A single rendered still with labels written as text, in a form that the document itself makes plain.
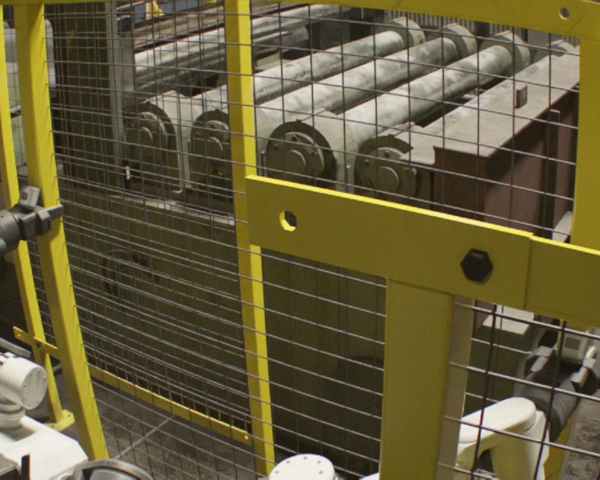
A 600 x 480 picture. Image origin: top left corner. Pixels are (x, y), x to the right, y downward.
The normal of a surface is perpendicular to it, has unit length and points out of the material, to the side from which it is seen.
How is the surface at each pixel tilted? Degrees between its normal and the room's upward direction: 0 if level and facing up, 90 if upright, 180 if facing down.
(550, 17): 90
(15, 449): 18
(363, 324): 90
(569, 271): 90
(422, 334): 90
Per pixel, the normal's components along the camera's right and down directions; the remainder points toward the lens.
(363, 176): -0.75, 0.32
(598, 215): -0.57, 0.35
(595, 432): -0.04, -0.91
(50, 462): 0.74, -0.57
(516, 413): -0.29, -0.93
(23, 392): 0.91, 0.24
